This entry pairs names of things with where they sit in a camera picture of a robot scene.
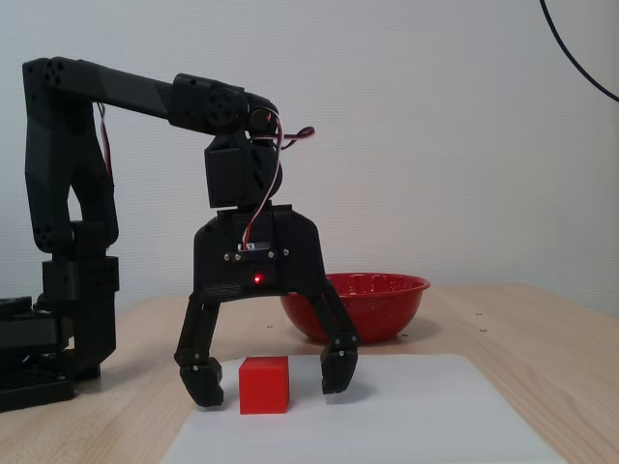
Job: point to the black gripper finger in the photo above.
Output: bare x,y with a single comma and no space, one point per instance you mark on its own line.
338,367
200,333

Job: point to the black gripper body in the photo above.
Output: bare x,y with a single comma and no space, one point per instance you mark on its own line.
215,261

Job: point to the red cube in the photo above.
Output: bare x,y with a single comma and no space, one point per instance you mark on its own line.
263,386

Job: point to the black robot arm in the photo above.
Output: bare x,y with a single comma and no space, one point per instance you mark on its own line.
130,92

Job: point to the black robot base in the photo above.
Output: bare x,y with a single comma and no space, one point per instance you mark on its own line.
29,386

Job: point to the red speckled bowl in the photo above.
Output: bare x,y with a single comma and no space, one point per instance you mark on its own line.
382,314

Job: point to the white paper sheet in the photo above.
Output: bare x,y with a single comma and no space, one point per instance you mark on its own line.
387,420

